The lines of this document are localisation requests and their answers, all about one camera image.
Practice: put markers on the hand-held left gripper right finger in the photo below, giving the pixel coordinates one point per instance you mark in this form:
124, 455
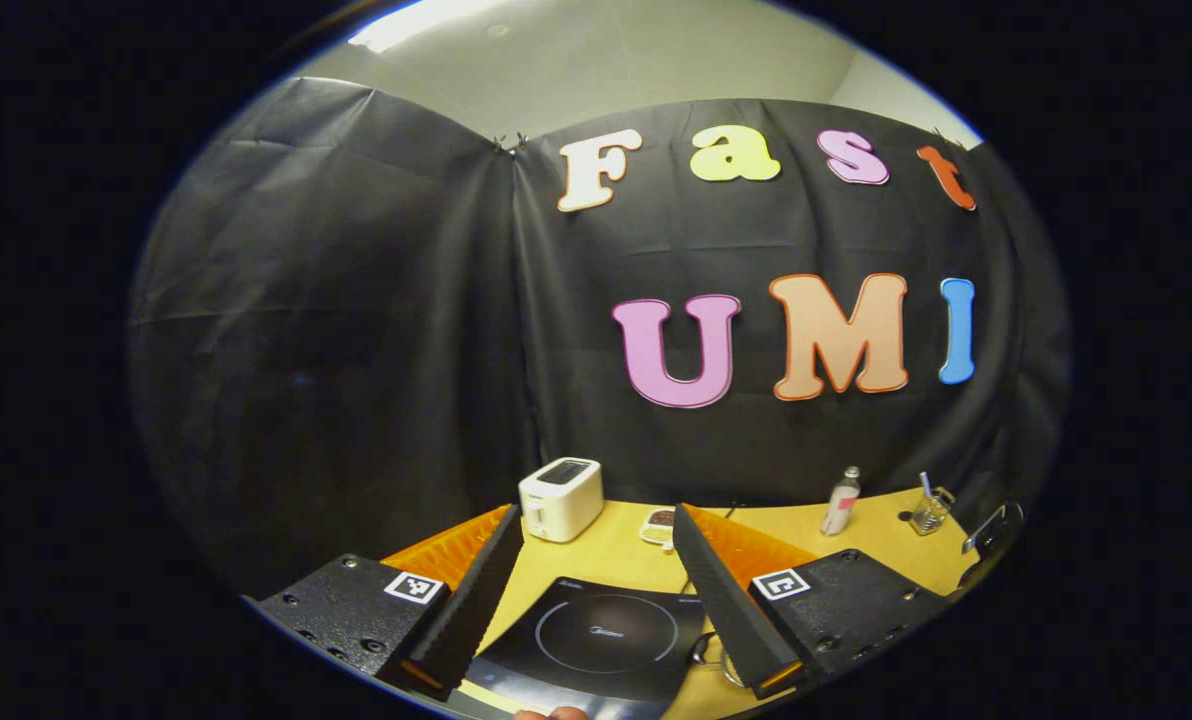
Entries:
726, 610

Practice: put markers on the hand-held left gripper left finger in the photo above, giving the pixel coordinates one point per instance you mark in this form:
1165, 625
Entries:
466, 615

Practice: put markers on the black induction cooktop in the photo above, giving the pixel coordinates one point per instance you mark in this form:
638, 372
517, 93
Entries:
596, 640

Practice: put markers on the white divided dish of beans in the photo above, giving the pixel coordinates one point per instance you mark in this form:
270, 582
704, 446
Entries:
659, 522

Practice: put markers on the white toaster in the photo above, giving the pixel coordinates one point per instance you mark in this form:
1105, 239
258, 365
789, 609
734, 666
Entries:
561, 500

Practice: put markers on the clear bottle with pink label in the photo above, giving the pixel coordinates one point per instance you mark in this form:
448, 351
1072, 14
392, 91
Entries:
841, 505

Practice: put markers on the black backdrop cloth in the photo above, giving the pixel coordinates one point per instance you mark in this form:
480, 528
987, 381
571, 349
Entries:
356, 350

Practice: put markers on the small metal cloth clip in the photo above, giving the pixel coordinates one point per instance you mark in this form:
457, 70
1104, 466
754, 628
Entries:
946, 136
509, 144

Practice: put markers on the ceiling light panel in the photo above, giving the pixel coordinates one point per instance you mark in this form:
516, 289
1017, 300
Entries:
426, 22

